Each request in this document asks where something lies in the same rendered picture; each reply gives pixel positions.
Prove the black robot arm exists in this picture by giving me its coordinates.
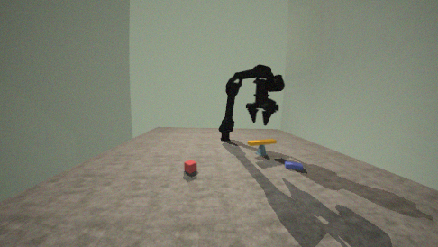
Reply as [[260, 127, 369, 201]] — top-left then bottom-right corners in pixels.
[[219, 64, 285, 141]]

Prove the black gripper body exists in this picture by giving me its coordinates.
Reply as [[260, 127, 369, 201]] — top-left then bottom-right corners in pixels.
[[246, 91, 279, 111]]

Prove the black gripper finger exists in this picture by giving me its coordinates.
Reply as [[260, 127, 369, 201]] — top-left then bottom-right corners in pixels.
[[261, 111, 277, 125], [247, 109, 260, 123]]

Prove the small red block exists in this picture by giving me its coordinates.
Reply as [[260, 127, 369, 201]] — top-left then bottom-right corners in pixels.
[[185, 160, 196, 174]]

